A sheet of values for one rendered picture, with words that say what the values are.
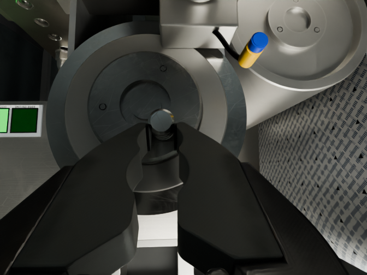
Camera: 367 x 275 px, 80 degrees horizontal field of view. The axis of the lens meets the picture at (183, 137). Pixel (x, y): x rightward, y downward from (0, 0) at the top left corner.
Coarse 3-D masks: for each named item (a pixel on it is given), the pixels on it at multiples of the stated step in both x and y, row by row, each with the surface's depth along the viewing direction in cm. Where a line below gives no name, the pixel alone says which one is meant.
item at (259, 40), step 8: (216, 32) 14; (224, 40) 14; (256, 40) 11; (264, 40) 11; (248, 48) 11; (256, 48) 11; (232, 56) 13; (240, 56) 12; (248, 56) 11; (256, 56) 11; (240, 64) 13; (248, 64) 12
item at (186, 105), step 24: (120, 72) 14; (144, 72) 15; (168, 72) 15; (96, 96) 14; (120, 96) 14; (144, 96) 14; (168, 96) 15; (192, 96) 14; (96, 120) 14; (120, 120) 14; (144, 120) 15; (192, 120) 14; (168, 144) 14
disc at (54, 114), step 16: (112, 32) 17; (128, 32) 17; (144, 32) 17; (80, 48) 17; (96, 48) 17; (208, 48) 17; (64, 64) 16; (80, 64) 16; (224, 64) 17; (64, 80) 16; (224, 80) 17; (64, 96) 16; (240, 96) 17; (48, 112) 16; (240, 112) 17; (48, 128) 16; (64, 128) 16; (240, 128) 16; (64, 144) 16; (224, 144) 16; (240, 144) 16; (64, 160) 16; (160, 192) 16; (176, 192) 16; (144, 208) 15; (160, 208) 15; (176, 208) 15
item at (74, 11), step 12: (72, 0) 18; (72, 12) 18; (84, 12) 19; (72, 24) 17; (84, 24) 19; (96, 24) 22; (108, 24) 27; (72, 36) 17; (84, 36) 19; (72, 48) 17
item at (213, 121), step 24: (120, 48) 16; (144, 48) 16; (168, 48) 16; (192, 48) 16; (96, 72) 16; (192, 72) 16; (216, 72) 16; (72, 96) 15; (216, 96) 16; (72, 120) 15; (216, 120) 16; (72, 144) 15; (96, 144) 15; (144, 168) 15; (168, 168) 15; (144, 192) 15
